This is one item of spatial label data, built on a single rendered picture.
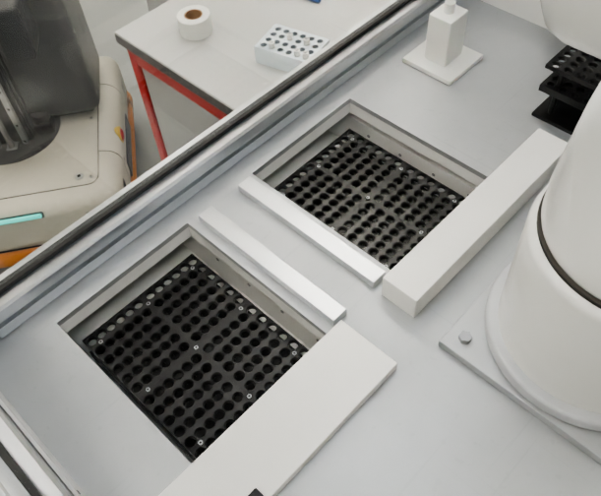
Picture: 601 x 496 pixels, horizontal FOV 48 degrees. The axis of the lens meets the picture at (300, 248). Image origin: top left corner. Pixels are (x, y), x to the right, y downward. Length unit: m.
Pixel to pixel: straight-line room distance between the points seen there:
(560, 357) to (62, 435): 0.50
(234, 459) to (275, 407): 0.07
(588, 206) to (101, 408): 0.52
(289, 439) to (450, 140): 0.48
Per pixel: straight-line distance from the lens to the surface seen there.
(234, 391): 0.78
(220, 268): 0.93
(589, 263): 0.57
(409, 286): 0.75
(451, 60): 1.07
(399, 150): 1.02
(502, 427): 0.73
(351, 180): 0.95
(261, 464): 0.69
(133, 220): 0.85
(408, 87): 1.03
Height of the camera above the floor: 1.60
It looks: 53 degrees down
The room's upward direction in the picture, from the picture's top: 5 degrees counter-clockwise
